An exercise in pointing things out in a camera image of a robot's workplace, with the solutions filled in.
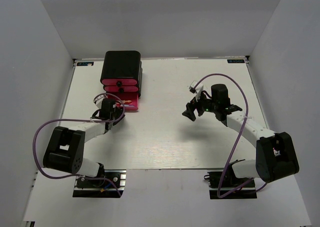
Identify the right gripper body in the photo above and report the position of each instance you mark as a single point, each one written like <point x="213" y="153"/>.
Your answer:
<point x="203" y="104"/>

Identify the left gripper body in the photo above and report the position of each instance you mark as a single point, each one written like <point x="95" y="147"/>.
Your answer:
<point x="117" y="114"/>

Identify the pink bottom drawer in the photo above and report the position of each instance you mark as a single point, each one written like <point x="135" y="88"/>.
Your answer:
<point x="134" y="97"/>

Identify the pink drawer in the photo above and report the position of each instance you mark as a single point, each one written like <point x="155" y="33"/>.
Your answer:
<point x="117" y="81"/>
<point x="121" y="89"/>
<point x="134" y="97"/>

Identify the pink top drawer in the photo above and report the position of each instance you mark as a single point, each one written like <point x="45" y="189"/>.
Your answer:
<point x="117" y="81"/>

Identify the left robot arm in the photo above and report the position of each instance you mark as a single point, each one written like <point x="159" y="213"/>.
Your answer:
<point x="65" y="150"/>

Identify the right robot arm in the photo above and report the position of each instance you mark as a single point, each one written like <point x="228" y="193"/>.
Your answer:
<point x="275" y="156"/>

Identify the black drawer cabinet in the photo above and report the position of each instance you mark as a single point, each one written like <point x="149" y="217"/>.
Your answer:
<point x="120" y="64"/>

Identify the right blue corner label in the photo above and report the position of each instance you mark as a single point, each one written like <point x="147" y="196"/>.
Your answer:
<point x="236" y="61"/>

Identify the blue corner label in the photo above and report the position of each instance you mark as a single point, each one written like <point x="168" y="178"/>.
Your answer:
<point x="236" y="61"/>
<point x="85" y="64"/>

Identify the left blue corner label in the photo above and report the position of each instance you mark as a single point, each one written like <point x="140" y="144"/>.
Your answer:
<point x="85" y="64"/>

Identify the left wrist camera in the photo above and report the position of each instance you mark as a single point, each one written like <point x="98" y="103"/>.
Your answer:
<point x="98" y="100"/>

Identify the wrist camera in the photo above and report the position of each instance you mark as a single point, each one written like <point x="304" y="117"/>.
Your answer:
<point x="98" y="100"/>
<point x="196" y="88"/>

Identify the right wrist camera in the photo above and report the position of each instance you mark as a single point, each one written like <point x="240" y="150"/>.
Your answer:
<point x="196" y="88"/>

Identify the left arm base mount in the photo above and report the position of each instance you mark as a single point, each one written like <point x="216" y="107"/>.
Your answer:
<point x="111" y="185"/>

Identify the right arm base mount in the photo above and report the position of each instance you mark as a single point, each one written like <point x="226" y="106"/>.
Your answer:
<point x="229" y="183"/>

